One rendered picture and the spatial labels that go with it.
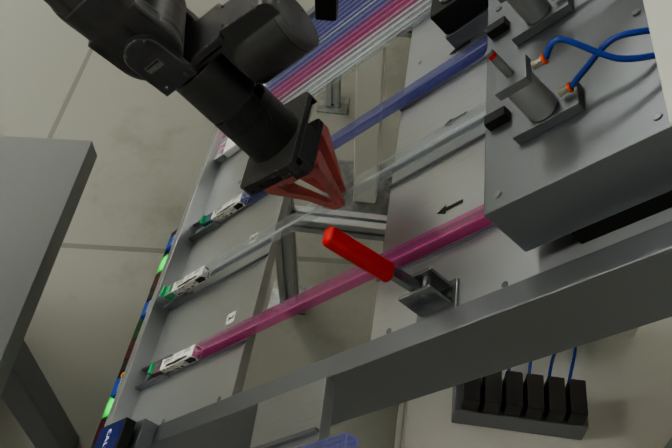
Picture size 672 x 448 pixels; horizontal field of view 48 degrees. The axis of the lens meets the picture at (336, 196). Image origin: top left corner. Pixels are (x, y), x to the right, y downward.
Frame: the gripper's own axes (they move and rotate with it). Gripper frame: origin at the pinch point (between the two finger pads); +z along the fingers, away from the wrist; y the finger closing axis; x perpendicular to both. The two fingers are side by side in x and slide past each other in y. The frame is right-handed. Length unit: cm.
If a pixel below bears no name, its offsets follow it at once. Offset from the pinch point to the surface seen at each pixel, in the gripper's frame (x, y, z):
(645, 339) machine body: -11, 10, 51
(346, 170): 66, 95, 65
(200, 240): 28.2, 9.2, 4.2
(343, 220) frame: 44, 51, 45
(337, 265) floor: 66, 64, 67
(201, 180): 30.3, 19.9, 2.5
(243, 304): 13.8, -6.7, 2.8
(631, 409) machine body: -8, -1, 49
